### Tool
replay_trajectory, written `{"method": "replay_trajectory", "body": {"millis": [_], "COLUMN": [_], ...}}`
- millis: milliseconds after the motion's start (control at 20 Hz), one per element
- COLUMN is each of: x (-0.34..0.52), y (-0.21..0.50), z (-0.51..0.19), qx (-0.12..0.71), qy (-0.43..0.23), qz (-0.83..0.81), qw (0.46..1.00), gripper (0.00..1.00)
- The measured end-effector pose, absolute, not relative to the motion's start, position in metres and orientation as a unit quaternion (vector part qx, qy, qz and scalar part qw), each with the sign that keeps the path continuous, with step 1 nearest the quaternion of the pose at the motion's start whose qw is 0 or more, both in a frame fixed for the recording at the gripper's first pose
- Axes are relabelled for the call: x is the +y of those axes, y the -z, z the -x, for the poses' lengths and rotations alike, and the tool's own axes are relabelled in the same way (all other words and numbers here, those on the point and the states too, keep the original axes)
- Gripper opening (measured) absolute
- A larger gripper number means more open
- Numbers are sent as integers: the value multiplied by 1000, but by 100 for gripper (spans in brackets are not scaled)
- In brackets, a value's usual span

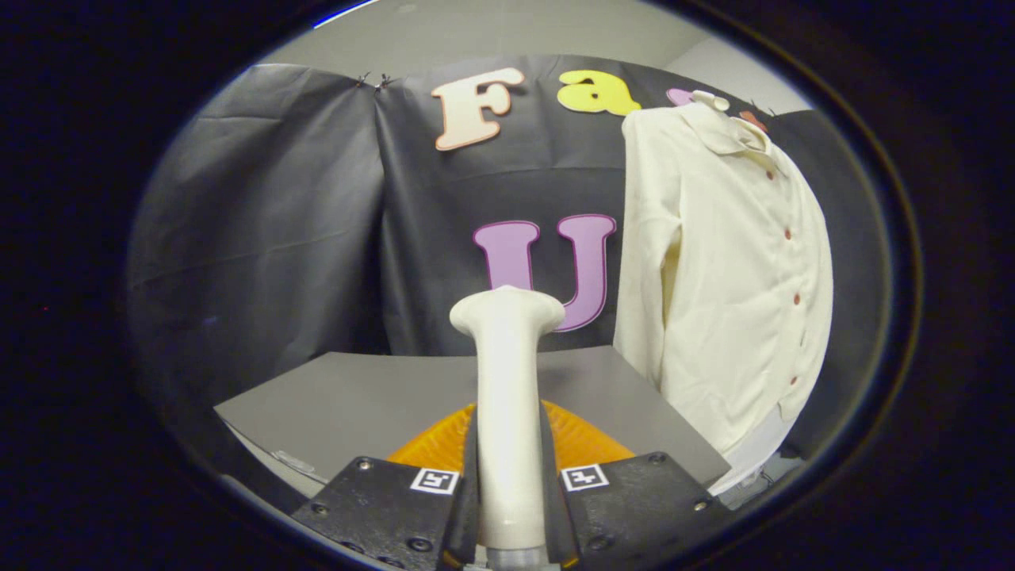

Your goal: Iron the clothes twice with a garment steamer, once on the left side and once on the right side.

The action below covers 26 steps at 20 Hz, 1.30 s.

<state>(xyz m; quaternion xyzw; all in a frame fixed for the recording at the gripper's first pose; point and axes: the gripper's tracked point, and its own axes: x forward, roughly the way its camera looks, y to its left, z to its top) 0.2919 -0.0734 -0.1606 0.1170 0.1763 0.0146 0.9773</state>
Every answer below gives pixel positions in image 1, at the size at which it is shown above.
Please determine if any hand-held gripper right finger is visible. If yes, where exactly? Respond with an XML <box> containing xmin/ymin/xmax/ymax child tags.
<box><xmin>542</xmin><ymin>400</ymin><xmax>730</xmax><ymax>571</ymax></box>

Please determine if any white garment steamer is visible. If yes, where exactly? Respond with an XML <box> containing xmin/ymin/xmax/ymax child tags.
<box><xmin>449</xmin><ymin>285</ymin><xmax>565</xmax><ymax>571</ymax></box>

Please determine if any cream button shirt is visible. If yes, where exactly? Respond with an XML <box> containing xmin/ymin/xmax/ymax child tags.
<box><xmin>613</xmin><ymin>102</ymin><xmax>835</xmax><ymax>457</ymax></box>

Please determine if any grey cabinet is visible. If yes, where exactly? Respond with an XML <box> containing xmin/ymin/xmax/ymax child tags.
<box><xmin>214</xmin><ymin>345</ymin><xmax>732</xmax><ymax>496</ymax></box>

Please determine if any black backdrop cloth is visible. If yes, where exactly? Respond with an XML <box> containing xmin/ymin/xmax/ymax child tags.
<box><xmin>127</xmin><ymin>54</ymin><xmax>893</xmax><ymax>477</ymax></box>

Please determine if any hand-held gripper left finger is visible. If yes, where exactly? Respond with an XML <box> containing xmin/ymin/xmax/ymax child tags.
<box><xmin>289</xmin><ymin>403</ymin><xmax>482</xmax><ymax>571</ymax></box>

